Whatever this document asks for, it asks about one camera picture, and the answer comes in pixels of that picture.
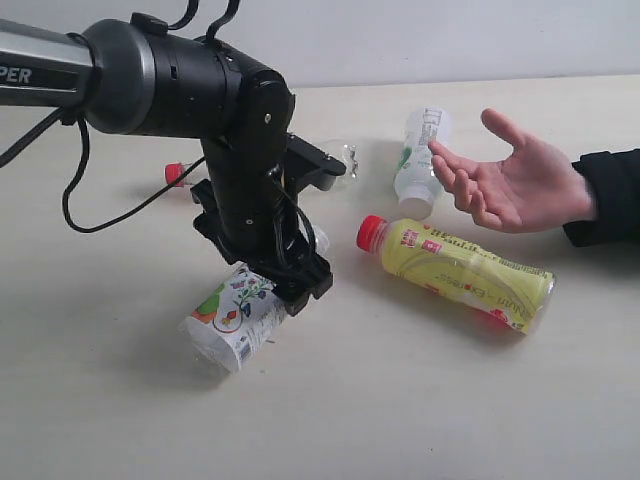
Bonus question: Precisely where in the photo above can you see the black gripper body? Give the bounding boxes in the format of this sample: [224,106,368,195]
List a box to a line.
[191,134,320,280]

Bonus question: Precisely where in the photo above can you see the clear cola bottle red label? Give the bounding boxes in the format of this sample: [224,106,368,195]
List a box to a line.
[164,139,359,192]

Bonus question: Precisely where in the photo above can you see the white floral label bottle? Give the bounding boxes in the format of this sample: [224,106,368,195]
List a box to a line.
[180,264,288,373]

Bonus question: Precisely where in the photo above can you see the yellow drink bottle red cap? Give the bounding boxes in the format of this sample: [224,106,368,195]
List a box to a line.
[356,215,555,334]

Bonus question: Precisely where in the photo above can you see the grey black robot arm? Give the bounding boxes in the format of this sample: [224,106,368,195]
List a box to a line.
[1,13,346,315]

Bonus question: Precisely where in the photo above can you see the small white-capped clear bottle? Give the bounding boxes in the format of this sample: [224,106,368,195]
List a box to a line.
[394,106,452,220]

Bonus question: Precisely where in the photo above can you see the person's open bare hand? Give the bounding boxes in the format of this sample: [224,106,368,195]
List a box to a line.
[429,108,597,234]

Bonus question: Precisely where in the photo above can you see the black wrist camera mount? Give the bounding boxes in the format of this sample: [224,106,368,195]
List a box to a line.
[283,134,346,194]

